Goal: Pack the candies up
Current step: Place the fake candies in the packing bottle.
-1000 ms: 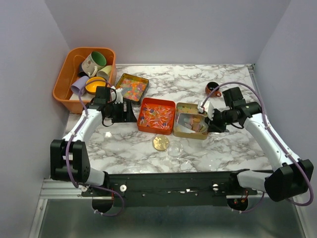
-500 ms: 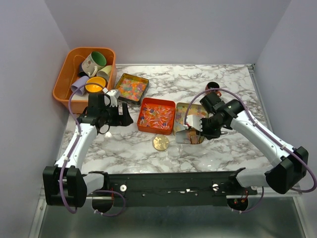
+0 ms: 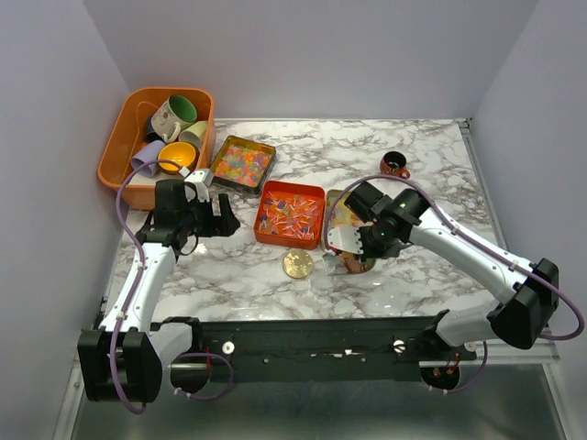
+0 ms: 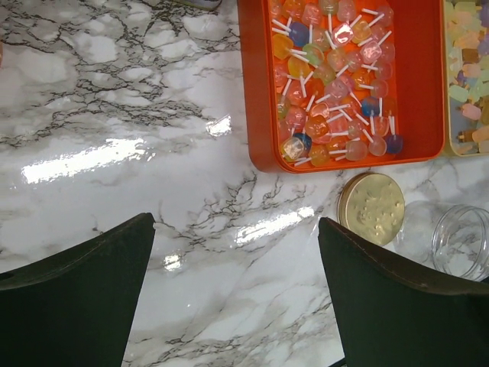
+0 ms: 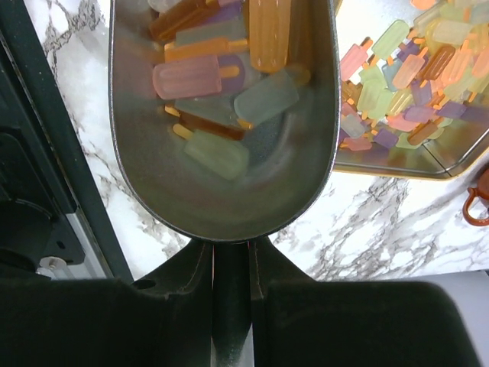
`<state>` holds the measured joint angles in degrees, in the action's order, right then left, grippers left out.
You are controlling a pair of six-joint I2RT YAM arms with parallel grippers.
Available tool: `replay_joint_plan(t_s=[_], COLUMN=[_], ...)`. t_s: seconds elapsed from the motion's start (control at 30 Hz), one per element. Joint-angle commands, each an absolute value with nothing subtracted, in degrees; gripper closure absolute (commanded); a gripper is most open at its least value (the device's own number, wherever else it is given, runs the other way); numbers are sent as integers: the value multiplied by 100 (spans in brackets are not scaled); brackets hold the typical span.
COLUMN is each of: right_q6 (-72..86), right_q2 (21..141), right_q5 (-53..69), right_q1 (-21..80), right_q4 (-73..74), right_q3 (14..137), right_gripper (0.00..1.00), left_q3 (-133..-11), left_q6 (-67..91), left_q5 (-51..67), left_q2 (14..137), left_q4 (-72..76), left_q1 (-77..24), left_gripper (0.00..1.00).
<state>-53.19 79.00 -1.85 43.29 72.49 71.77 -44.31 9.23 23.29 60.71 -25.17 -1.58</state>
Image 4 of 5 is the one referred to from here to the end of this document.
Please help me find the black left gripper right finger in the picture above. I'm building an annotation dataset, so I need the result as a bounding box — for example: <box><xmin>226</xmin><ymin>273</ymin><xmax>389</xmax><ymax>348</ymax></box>
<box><xmin>318</xmin><ymin>218</ymin><xmax>488</xmax><ymax>366</ymax></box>

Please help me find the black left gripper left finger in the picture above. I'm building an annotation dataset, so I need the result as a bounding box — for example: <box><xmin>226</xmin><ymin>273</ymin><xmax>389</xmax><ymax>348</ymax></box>
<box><xmin>1</xmin><ymin>213</ymin><xmax>155</xmax><ymax>366</ymax></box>

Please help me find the orange lollipop tin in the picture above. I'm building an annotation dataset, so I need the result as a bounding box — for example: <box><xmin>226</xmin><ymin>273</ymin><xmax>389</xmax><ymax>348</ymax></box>
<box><xmin>238</xmin><ymin>1</ymin><xmax>446</xmax><ymax>174</ymax></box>

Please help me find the gold popsicle candy tin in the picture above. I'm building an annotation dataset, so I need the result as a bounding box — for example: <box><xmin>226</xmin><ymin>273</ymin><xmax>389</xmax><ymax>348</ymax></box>
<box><xmin>444</xmin><ymin>1</ymin><xmax>488</xmax><ymax>157</ymax></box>

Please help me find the clear glass jar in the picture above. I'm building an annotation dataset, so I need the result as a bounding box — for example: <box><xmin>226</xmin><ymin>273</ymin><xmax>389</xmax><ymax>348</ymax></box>
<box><xmin>393</xmin><ymin>201</ymin><xmax>488</xmax><ymax>281</ymax></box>

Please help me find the gold jar lid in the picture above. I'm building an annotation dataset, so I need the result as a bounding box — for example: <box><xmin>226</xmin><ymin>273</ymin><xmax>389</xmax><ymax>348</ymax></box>
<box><xmin>337</xmin><ymin>172</ymin><xmax>405</xmax><ymax>246</ymax></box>

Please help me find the dark tin of gummies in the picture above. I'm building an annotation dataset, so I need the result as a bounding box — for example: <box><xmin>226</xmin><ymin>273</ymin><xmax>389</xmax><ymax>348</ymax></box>
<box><xmin>175</xmin><ymin>0</ymin><xmax>222</xmax><ymax>11</ymax></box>

